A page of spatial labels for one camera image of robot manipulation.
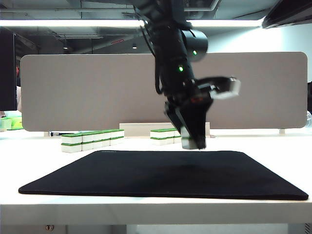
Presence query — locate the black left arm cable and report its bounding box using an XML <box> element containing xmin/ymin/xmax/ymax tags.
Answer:
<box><xmin>140</xmin><ymin>20</ymin><xmax>163</xmax><ymax>95</ymax></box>

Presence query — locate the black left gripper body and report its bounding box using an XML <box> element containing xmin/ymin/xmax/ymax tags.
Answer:
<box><xmin>163</xmin><ymin>79</ymin><xmax>215</xmax><ymax>109</ymax></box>

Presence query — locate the white cable tray lid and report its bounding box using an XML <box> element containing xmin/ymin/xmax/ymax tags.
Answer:
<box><xmin>119</xmin><ymin>122</ymin><xmax>211</xmax><ymax>138</ymax></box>

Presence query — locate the pale green white box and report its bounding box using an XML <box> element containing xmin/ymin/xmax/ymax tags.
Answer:
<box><xmin>0</xmin><ymin>118</ymin><xmax>13</xmax><ymax>130</ymax></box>

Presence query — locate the black monitor panel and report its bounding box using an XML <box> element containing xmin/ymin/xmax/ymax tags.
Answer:
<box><xmin>0</xmin><ymin>27</ymin><xmax>17</xmax><ymax>112</ymax></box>

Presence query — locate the black mouse mat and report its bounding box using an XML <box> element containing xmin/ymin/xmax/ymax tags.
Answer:
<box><xmin>18</xmin><ymin>150</ymin><xmax>310</xmax><ymax>201</ymax></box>

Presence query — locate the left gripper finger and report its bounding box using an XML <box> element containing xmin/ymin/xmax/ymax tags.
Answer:
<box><xmin>181</xmin><ymin>104</ymin><xmax>211</xmax><ymax>150</ymax></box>
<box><xmin>165</xmin><ymin>103</ymin><xmax>190</xmax><ymax>137</ymax></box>

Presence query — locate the bright green box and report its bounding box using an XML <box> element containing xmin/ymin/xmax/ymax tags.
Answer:
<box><xmin>11</xmin><ymin>116</ymin><xmax>23</xmax><ymax>130</ymax></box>

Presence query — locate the grey desk partition panel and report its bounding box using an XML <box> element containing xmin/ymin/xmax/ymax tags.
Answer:
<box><xmin>20</xmin><ymin>51</ymin><xmax>308</xmax><ymax>132</ymax></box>

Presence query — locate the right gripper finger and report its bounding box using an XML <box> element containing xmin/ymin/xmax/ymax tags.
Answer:
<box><xmin>268</xmin><ymin>0</ymin><xmax>312</xmax><ymax>22</ymax></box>
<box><xmin>262</xmin><ymin>14</ymin><xmax>312</xmax><ymax>29</ymax></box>

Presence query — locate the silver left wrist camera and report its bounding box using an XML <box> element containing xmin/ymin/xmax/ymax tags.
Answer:
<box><xmin>197</xmin><ymin>76</ymin><xmax>242</xmax><ymax>100</ymax></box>

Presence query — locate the long white light strip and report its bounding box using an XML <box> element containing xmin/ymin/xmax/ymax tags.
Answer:
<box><xmin>0</xmin><ymin>19</ymin><xmax>266</xmax><ymax>28</ymax></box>

